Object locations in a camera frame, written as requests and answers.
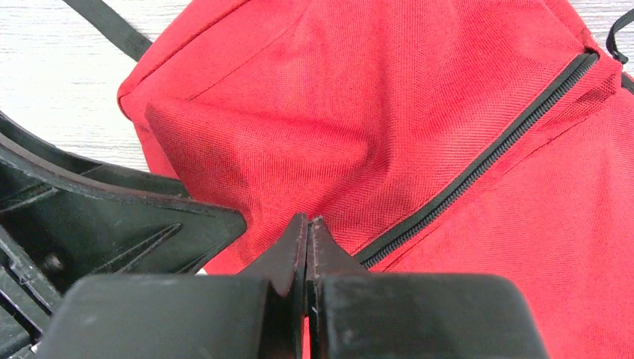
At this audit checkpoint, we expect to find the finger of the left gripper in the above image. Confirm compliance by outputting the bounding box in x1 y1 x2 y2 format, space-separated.
1 115 246 358

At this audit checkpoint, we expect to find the red backpack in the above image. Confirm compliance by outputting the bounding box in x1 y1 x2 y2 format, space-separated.
70 1 633 358

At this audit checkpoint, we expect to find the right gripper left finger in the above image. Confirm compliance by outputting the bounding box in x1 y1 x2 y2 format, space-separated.
37 214 308 358

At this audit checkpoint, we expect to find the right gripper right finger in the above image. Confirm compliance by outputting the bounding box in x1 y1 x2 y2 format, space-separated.
306 218 547 358

